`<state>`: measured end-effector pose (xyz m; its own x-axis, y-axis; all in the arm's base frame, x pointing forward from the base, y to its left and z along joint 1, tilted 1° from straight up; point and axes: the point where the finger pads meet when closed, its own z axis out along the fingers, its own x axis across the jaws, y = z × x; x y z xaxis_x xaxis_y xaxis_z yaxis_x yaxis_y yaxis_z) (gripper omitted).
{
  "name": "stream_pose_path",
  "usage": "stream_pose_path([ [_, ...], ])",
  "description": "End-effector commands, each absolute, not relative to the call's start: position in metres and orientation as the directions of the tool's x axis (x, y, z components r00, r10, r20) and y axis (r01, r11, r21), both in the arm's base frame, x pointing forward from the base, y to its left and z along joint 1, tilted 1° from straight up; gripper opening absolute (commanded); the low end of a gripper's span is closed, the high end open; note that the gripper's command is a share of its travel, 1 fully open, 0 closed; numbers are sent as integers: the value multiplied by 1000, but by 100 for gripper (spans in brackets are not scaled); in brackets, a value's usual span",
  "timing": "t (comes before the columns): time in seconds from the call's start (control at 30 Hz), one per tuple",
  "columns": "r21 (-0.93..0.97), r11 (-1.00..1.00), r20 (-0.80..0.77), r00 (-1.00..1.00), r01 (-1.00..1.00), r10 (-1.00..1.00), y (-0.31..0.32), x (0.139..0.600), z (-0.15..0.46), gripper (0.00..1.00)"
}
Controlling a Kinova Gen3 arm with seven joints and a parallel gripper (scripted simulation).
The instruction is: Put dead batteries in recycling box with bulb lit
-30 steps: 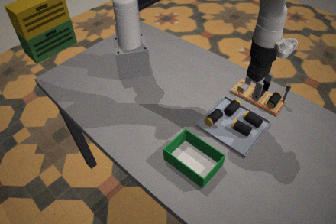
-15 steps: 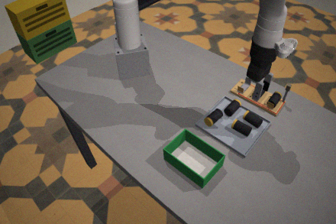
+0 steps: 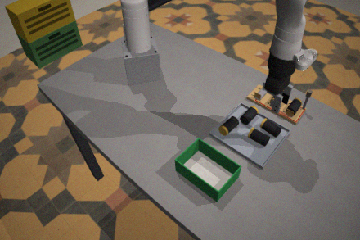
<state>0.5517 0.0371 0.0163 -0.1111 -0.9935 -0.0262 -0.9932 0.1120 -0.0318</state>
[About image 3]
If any green open-top box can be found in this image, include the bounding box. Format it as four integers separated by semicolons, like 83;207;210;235
176;140;241;202

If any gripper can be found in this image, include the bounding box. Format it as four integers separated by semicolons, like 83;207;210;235
264;35;317;114

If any wooden battery holder board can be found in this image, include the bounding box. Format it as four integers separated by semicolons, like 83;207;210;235
246;82;313;125

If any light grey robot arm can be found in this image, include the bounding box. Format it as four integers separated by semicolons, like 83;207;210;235
120;0;308;53

